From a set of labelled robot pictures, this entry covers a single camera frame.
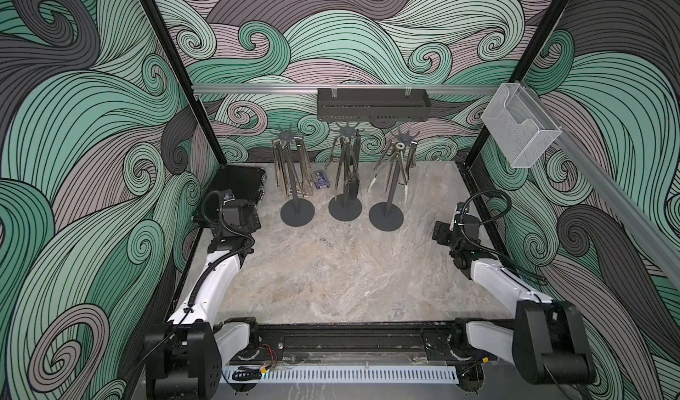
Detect clear plastic wall bin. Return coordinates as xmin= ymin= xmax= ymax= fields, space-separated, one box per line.
xmin=482 ymin=82 xmax=562 ymax=169

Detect black tongs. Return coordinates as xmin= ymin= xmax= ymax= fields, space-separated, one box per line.
xmin=348 ymin=135 xmax=361 ymax=199

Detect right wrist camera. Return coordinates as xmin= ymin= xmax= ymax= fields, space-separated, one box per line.
xmin=450 ymin=203 xmax=465 ymax=231

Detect steel tongs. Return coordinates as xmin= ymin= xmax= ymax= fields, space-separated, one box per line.
xmin=406 ymin=141 xmax=418 ymax=171
xmin=336 ymin=137 xmax=352 ymax=189
xmin=373 ymin=143 xmax=392 ymax=171
xmin=294 ymin=136 xmax=315 ymax=196
xmin=272 ymin=140 xmax=292 ymax=196
xmin=324 ymin=136 xmax=339 ymax=169

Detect white slotted cable duct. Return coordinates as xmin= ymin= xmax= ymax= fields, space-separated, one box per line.
xmin=223 ymin=365 xmax=459 ymax=385

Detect aluminium rail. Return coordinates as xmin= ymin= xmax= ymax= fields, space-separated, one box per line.
xmin=192 ymin=83 xmax=500 ymax=97

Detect blue card box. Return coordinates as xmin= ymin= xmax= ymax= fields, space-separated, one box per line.
xmin=313 ymin=170 xmax=330 ymax=189

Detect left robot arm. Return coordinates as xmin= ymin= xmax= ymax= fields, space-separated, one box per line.
xmin=142 ymin=190 xmax=260 ymax=399

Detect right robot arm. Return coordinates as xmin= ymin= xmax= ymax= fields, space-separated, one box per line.
xmin=432 ymin=195 xmax=597 ymax=385

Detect grey utensil stand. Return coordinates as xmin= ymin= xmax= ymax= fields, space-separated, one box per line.
xmin=272 ymin=128 xmax=315 ymax=227
xmin=325 ymin=122 xmax=362 ymax=222
xmin=369 ymin=129 xmax=418 ymax=232

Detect black wall shelf rack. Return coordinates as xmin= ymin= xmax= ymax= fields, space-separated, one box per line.
xmin=316 ymin=88 xmax=432 ymax=123

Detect green tongs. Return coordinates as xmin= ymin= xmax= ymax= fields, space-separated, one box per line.
xmin=368 ymin=142 xmax=409 ymax=199

